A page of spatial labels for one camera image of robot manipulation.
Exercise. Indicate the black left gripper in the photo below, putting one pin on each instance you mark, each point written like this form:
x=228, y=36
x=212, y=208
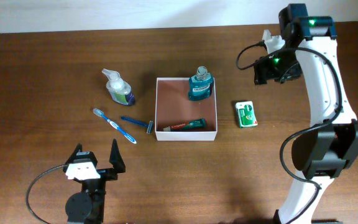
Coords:
x=118, y=165

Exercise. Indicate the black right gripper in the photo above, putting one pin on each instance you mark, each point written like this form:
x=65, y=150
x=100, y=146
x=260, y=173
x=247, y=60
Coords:
x=263, y=71

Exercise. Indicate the green white soap bar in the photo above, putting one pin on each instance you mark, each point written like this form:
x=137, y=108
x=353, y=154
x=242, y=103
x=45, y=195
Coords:
x=246, y=114

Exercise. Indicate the teal mouthwash bottle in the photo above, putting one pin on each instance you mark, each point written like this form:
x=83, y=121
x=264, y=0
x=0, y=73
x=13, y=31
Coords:
x=200, y=84

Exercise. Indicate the toothpaste tube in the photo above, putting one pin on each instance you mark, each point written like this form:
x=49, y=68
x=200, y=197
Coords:
x=195, y=124

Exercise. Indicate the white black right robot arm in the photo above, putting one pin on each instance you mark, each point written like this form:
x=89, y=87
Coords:
x=307, y=47

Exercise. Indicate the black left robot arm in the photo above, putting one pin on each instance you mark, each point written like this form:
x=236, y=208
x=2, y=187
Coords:
x=87, y=206

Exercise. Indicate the blue white toothbrush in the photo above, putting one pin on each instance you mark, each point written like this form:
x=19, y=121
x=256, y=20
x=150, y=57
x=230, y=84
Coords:
x=100, y=113

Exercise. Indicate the blue disposable razor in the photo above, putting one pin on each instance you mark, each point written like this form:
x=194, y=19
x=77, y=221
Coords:
x=148, y=126

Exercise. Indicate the clear foam soap dispenser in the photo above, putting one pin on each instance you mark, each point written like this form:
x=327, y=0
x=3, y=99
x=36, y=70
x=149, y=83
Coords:
x=120, y=91

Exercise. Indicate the white cardboard box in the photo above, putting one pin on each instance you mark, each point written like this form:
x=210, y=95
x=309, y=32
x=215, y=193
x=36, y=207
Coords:
x=172, y=107

